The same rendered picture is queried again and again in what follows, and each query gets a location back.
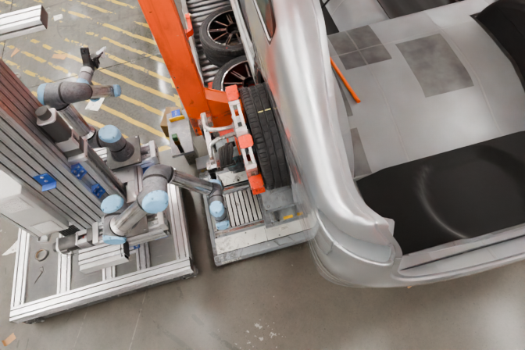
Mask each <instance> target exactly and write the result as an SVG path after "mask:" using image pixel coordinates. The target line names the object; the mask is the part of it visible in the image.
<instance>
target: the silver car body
mask: <svg viewBox="0 0 525 350"><path fill-rule="evenodd" d="M230 3H231V6H232V9H233V12H234V17H235V19H236V22H237V27H238V30H239V33H240V36H241V41H242V44H243V47H244V50H245V55H246V58H247V60H248V64H249V67H250V70H251V72H252V77H253V80H254V82H255V84H258V83H257V76H256V70H257V68H258V69H259V70H260V72H261V74H262V77H263V79H264V81H265V84H266V87H267V90H268V92H269V95H270V100H271V102H272V105H273V110H274V113H275V116H276V119H277V124H278V127H279V131H280V136H281V140H282V143H283V146H284V153H285V156H286V160H287V167H288V171H289V175H290V179H291V189H292V195H293V203H294V205H295V209H296V212H297V215H298V219H299V222H300V224H301V227H302V231H303V234H304V236H305V241H306V244H307V246H308V249H309V253H310V255H311V258H312V262H313V264H314V266H315V267H316V270H317V271H318V272H319V274H320V275H321V276H322V277H323V278H325V279H326V280H328V281H330V282H331V283H333V284H337V285H341V286H344V287H350V288H402V287H411V286H417V285H423V284H432V283H437V282H441V281H445V280H452V279H455V278H460V277H465V276H469V275H472V274H475V273H481V272H484V271H488V270H493V269H496V268H499V267H502V266H507V265H510V264H513V263H517V262H521V261H523V260H525V0H230ZM354 174H355V177H354Z"/></svg>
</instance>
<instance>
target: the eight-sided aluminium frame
mask: <svg viewBox="0 0 525 350"><path fill-rule="evenodd" d="M228 104H229V107H230V111H231V114H232V117H233V120H234V125H235V131H236V134H237V137H239V136H242V135H246V134H248V129H247V126H246V125H245V120H244V117H243V114H242V111H241V104H240V102H239V99H238V100H235V101H232V102H228ZM236 109H237V110H238V114H239V116H240V118H241V123H242V127H238V122H237V120H236V116H235V113H234V110H236ZM248 150H249V151H248V153H246V154H245V149H244V148H243V149H242V150H241V152H242V155H243V158H244V161H245V169H246V171H247V173H248V177H251V176H255V175H258V174H259V173H258V167H257V164H256V161H255V158H254V155H253V151H252V147H248ZM246 155H250V159H251V161H248V160H247V157H246Z"/></svg>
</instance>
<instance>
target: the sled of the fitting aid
mask: <svg viewBox="0 0 525 350"><path fill-rule="evenodd" d="M257 197H258V200H259V205H260V209H261V212H262V217H263V220H264V223H265V226H266V229H267V228H271V227H275V226H279V225H281V224H285V223H290V222H293V221H296V220H298V215H297V212H296V209H295V206H291V207H287V208H285V209H279V210H277V211H273V212H268V213H266V210H265V208H264V204H263V200H262V196H261V194H257Z"/></svg>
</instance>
